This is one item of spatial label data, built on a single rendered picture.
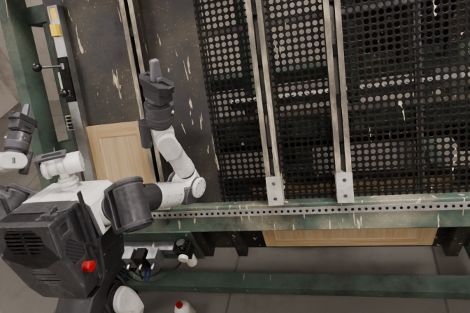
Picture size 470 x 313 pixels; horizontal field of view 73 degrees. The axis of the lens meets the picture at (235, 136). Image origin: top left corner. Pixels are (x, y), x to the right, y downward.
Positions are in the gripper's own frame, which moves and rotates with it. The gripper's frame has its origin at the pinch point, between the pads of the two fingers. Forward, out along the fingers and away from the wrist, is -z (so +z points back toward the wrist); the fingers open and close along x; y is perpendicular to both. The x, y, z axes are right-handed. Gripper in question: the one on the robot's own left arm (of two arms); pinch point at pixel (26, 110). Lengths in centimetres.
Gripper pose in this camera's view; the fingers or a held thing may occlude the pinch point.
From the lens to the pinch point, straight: 162.5
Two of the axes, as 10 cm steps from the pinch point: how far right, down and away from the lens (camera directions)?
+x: 2.5, 3.6, 9.0
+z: 0.0, 9.3, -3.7
